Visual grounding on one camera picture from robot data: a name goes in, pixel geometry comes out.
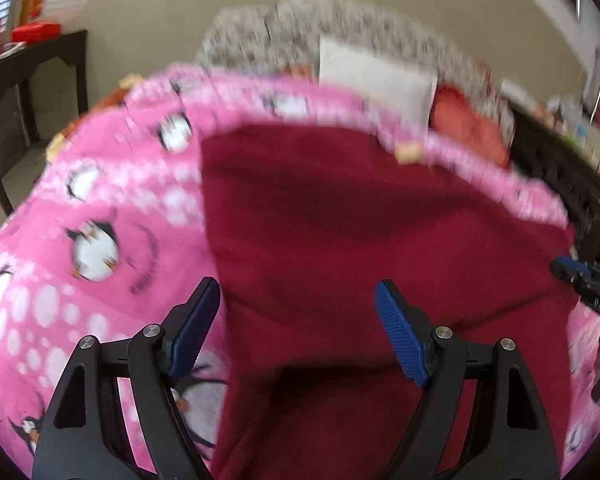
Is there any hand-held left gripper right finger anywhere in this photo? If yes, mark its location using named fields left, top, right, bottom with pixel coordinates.
left=374, top=279, right=561, bottom=480

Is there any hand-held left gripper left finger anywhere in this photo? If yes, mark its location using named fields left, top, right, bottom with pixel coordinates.
left=30, top=276, right=222, bottom=480

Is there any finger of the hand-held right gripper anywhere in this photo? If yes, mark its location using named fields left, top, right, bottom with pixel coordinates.
left=550, top=256, right=600, bottom=295

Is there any dark red garment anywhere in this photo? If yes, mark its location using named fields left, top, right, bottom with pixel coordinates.
left=200, top=125, right=581, bottom=480

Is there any dark sideboard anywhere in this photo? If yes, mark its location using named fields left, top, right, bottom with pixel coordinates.
left=510, top=105, right=600, bottom=267

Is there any pink penguin print blanket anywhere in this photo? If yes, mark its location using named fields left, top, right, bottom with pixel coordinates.
left=0, top=62, right=600, bottom=480

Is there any red cushion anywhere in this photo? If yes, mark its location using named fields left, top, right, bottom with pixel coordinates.
left=430, top=85, right=513, bottom=168

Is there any orange patterned cloth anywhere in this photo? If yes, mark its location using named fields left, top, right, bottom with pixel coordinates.
left=102, top=74, right=147, bottom=108

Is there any white pillow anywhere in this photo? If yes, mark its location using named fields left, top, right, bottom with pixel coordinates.
left=319, top=35, right=439, bottom=126

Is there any dark wooden table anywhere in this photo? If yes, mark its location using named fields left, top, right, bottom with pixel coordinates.
left=0, top=30, right=90, bottom=218

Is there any red box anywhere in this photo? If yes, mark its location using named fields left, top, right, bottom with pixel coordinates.
left=11, top=21, right=62, bottom=44

